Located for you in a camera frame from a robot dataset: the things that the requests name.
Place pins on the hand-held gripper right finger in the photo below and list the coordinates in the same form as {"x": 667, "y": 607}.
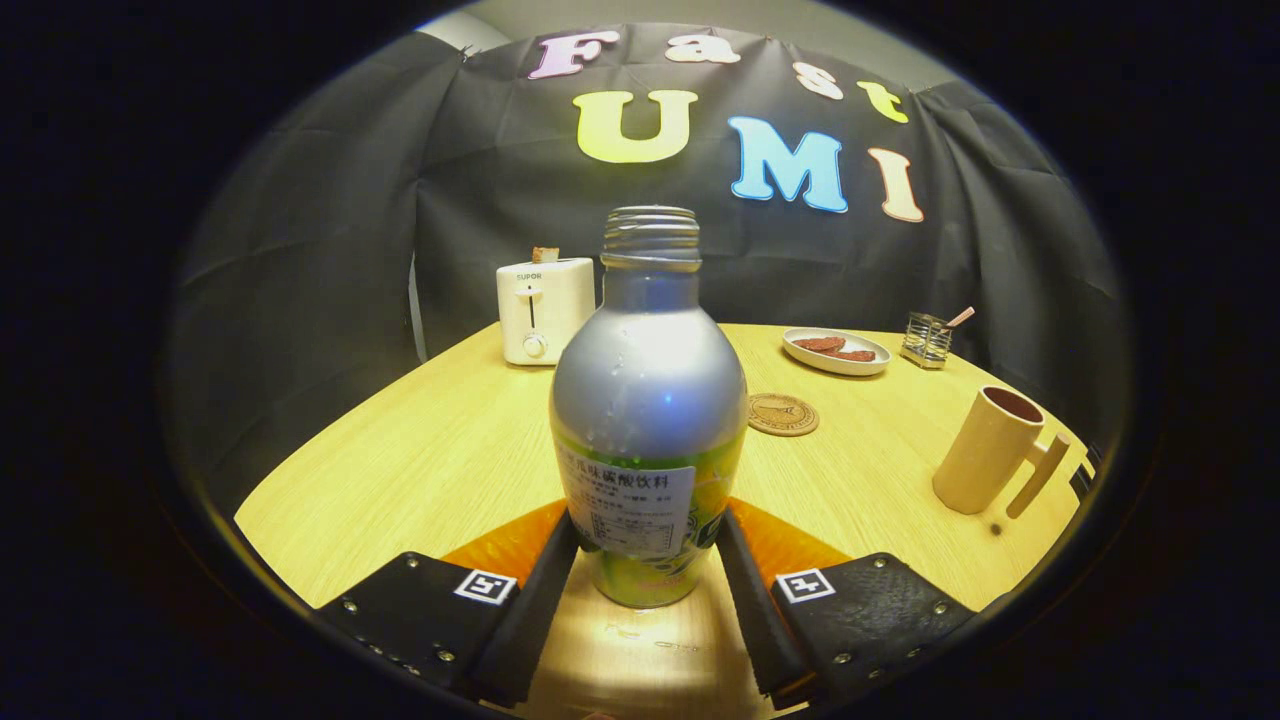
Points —
{"x": 765, "y": 620}

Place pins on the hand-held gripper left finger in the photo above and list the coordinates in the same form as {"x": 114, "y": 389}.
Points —
{"x": 530, "y": 620}

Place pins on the round brown coaster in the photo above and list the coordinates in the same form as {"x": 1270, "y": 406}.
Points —
{"x": 783, "y": 415}

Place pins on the silver green juice bottle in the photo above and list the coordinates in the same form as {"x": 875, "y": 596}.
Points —
{"x": 650, "y": 400}

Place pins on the wooden table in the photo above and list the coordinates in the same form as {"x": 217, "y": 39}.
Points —
{"x": 420, "y": 470}

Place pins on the white oval plate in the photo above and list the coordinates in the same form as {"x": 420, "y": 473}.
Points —
{"x": 835, "y": 365}

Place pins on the brown meat slice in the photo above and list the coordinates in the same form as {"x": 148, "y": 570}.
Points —
{"x": 855, "y": 355}
{"x": 818, "y": 344}

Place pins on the white toaster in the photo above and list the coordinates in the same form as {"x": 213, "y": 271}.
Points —
{"x": 550, "y": 310}

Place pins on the pink straw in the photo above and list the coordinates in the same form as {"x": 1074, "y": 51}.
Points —
{"x": 960, "y": 317}

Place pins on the toast slice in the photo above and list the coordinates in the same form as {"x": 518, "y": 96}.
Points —
{"x": 545, "y": 255}

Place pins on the black backdrop cloth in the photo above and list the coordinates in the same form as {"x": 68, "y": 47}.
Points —
{"x": 330, "y": 250}

